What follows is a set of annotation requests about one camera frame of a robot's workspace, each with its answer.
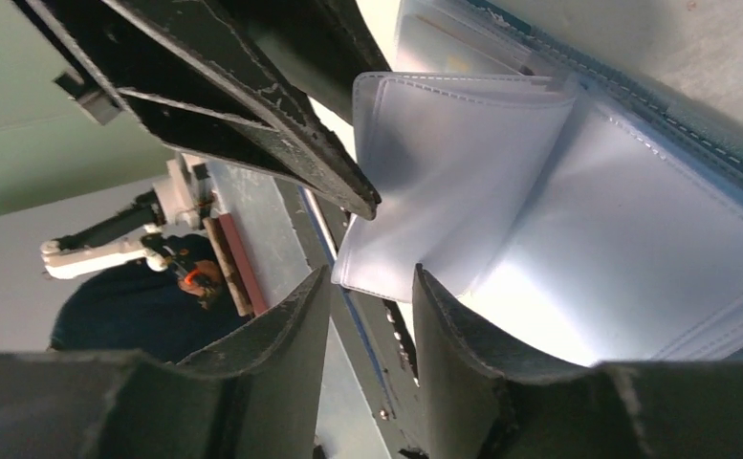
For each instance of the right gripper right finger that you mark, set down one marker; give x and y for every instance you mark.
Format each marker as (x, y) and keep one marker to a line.
(487, 394)

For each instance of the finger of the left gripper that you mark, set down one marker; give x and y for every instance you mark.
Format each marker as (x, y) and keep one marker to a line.
(320, 46)
(191, 77)

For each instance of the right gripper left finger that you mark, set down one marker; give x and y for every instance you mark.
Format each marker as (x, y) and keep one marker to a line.
(251, 394)

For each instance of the blue leather card holder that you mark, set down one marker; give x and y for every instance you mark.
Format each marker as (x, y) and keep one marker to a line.
(561, 199)

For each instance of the person in dark clothing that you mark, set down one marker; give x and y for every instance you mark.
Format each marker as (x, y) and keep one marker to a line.
(131, 306)

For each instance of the aluminium frame front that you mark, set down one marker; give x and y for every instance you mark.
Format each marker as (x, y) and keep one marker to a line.
(282, 245)

